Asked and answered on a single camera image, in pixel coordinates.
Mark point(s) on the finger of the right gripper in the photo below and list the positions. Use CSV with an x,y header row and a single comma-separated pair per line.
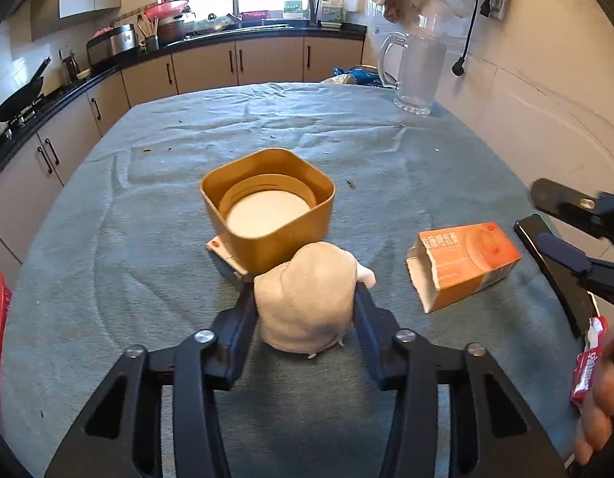
x,y
566,254
581,211

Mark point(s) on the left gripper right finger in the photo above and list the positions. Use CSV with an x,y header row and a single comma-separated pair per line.
x,y
400,360

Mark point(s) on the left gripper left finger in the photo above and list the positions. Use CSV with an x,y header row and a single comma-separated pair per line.
x,y
208,361

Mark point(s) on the white blue medicine box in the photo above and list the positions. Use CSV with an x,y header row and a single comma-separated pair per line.
x,y
226,264

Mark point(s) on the orange carton box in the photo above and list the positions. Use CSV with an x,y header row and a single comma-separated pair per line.
x,y
451,264

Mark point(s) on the white tissue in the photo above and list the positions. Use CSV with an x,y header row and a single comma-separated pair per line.
x,y
305,304

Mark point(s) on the yellow square lid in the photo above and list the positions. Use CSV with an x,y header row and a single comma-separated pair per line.
x,y
267,205

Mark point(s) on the right hand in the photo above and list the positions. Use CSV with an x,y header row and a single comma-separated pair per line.
x,y
594,427

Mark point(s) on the black phone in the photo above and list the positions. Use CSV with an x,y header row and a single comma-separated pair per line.
x,y
577,304

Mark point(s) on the red snack wrapper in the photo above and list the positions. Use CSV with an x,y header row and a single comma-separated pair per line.
x,y
587,359

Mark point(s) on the grey table cloth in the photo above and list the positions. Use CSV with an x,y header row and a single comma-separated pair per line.
x,y
119,271

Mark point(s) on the clear glass pitcher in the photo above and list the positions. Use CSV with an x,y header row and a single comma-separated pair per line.
x,y
420,71

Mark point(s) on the blue plastic bag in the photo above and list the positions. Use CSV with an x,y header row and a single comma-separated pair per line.
x,y
365,75

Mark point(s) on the black wok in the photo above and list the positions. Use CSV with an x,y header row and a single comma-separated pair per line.
x,y
23,97

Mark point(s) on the silver rice cooker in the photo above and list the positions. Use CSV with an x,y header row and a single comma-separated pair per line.
x,y
111,43

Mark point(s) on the pink basin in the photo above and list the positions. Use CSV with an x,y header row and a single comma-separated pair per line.
x,y
160,11

